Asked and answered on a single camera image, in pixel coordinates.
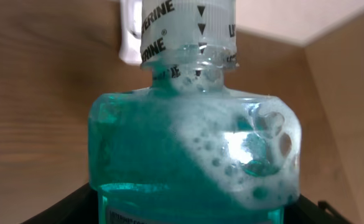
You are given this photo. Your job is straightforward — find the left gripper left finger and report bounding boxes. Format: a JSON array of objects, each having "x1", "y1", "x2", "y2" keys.
[{"x1": 22, "y1": 184, "x2": 99, "y2": 224}]

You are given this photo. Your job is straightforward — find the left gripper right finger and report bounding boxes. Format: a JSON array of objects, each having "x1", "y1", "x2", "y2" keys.
[{"x1": 284, "y1": 195, "x2": 352, "y2": 224}]

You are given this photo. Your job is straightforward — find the teal mouthwash bottle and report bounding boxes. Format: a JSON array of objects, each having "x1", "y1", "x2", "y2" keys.
[{"x1": 88, "y1": 0, "x2": 302, "y2": 223}]

